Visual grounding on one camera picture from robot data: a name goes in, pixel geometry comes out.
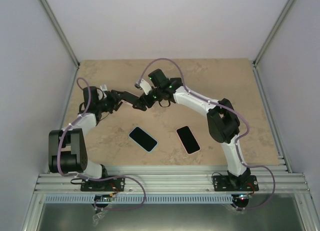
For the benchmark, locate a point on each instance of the right aluminium frame post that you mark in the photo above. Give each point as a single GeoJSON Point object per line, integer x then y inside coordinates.
{"type": "Point", "coordinates": [274, 30]}

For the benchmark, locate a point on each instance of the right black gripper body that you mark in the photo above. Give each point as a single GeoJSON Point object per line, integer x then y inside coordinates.
{"type": "Point", "coordinates": [149, 103]}

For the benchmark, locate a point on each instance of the right circuit board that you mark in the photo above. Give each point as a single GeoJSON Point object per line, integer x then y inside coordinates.
{"type": "Point", "coordinates": [244, 196]}

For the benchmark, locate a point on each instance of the aluminium frame post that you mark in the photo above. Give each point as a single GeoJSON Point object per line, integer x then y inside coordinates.
{"type": "Point", "coordinates": [56, 26]}
{"type": "Point", "coordinates": [274, 30]}

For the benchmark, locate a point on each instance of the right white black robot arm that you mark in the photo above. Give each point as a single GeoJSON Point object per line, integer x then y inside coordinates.
{"type": "Point", "coordinates": [222, 121]}

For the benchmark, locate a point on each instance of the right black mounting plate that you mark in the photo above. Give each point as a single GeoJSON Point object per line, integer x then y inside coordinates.
{"type": "Point", "coordinates": [222, 183]}

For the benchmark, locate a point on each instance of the grey slotted cable duct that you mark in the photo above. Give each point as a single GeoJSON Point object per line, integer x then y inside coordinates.
{"type": "Point", "coordinates": [136, 199]}

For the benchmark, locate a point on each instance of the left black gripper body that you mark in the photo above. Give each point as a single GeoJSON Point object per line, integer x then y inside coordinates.
{"type": "Point", "coordinates": [110, 105]}

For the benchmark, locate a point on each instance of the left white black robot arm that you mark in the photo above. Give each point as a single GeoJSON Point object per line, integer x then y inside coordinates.
{"type": "Point", "coordinates": [67, 152]}

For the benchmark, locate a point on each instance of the circuit board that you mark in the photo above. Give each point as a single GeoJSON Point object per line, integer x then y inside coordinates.
{"type": "Point", "coordinates": [105, 197]}
{"type": "Point", "coordinates": [244, 196]}

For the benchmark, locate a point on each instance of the left circuit board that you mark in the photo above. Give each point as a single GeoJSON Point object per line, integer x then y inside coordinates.
{"type": "Point", "coordinates": [105, 197]}

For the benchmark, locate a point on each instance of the left aluminium frame post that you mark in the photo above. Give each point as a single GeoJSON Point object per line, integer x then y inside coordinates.
{"type": "Point", "coordinates": [56, 26]}

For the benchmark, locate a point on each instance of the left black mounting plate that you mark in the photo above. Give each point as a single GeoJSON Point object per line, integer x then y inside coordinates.
{"type": "Point", "coordinates": [113, 185]}

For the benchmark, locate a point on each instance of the phone in pale pink case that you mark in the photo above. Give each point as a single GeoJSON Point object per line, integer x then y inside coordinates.
{"type": "Point", "coordinates": [188, 140]}

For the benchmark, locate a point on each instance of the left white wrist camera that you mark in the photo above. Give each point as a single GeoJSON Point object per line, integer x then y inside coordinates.
{"type": "Point", "coordinates": [103, 87]}

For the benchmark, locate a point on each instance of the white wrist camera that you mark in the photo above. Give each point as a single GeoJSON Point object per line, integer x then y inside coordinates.
{"type": "Point", "coordinates": [103, 87]}
{"type": "Point", "coordinates": [143, 85]}

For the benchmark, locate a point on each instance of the black mounting plate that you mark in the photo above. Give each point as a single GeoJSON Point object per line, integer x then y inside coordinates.
{"type": "Point", "coordinates": [222, 183]}
{"type": "Point", "coordinates": [113, 185]}

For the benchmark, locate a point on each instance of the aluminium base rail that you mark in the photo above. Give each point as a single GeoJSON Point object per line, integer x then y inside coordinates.
{"type": "Point", "coordinates": [178, 179]}

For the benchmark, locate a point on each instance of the phone in light blue case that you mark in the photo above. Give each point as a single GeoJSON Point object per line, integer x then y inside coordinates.
{"type": "Point", "coordinates": [143, 139]}

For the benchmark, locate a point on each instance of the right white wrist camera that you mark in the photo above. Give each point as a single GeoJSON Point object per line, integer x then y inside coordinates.
{"type": "Point", "coordinates": [143, 85]}

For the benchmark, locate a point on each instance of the clear plastic bag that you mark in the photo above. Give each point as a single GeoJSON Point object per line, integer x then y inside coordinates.
{"type": "Point", "coordinates": [98, 216]}

